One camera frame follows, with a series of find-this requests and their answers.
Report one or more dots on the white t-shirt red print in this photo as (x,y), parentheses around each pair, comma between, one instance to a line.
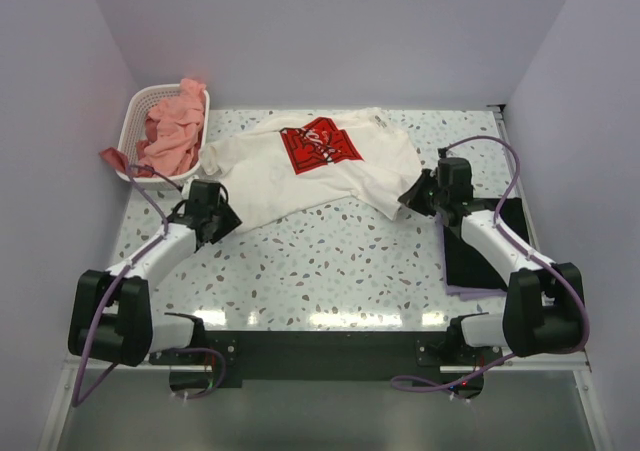
(290,162)

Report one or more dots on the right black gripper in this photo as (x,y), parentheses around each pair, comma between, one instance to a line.
(412,198)

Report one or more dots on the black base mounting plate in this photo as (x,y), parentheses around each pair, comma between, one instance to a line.
(361,356)

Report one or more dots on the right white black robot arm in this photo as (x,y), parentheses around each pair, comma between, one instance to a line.
(544,310)

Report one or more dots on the folded lavender t-shirt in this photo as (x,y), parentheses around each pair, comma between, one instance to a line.
(467,293)

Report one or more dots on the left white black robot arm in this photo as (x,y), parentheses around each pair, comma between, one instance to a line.
(113,319)

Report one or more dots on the pink crumpled t-shirt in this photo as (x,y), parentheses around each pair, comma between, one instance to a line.
(173,129)

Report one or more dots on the folded black t-shirt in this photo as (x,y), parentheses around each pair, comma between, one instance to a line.
(512,213)

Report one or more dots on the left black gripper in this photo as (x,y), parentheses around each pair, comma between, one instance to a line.
(231,221)

